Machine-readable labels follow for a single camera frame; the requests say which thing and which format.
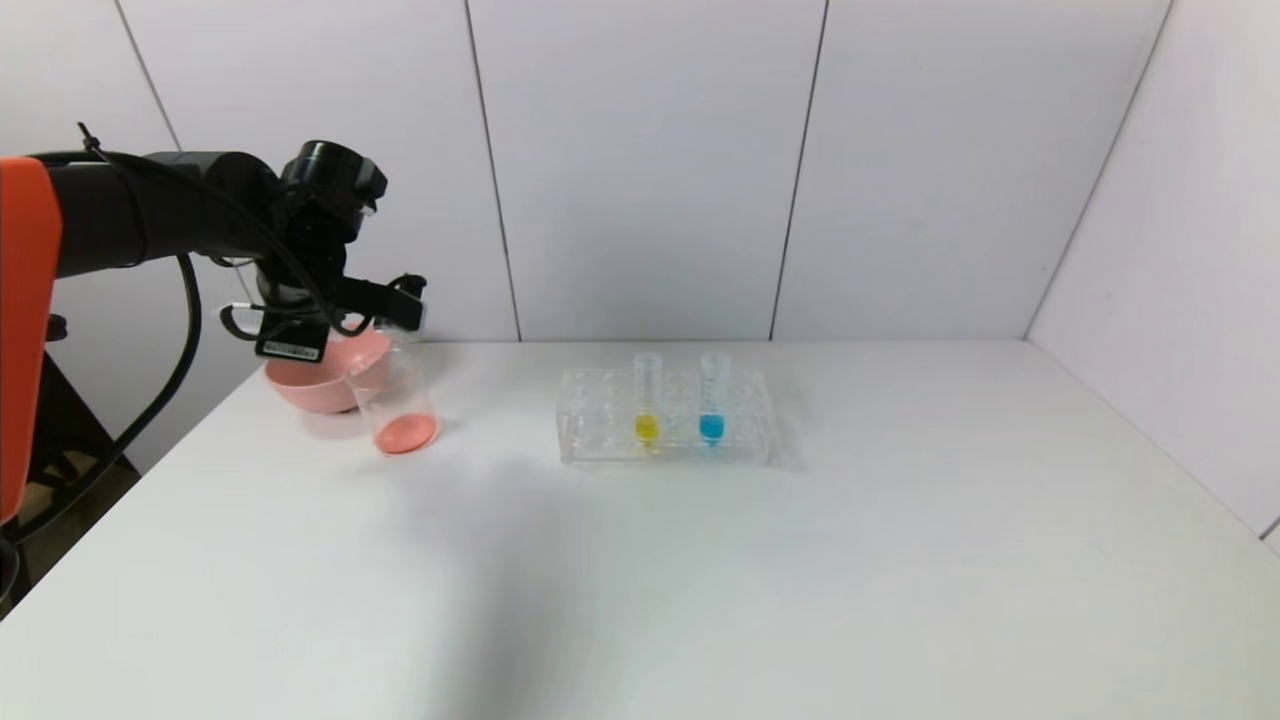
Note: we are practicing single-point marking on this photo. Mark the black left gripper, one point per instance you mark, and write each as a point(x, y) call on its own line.
point(288, 346)

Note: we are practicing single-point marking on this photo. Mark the test tube with yellow pigment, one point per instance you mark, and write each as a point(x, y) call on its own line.
point(648, 430)

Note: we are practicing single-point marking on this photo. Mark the orange and black left arm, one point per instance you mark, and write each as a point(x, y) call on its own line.
point(150, 210)

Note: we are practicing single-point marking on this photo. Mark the clear glass beaker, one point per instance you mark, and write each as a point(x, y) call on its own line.
point(405, 432)

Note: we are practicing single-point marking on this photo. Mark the test tube with blue pigment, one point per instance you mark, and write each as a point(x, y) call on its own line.
point(711, 430)

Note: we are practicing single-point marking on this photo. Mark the clear acrylic test tube rack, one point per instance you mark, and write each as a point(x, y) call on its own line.
point(745, 420)

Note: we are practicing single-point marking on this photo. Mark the pink plastic bowl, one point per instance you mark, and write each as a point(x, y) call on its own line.
point(310, 392)

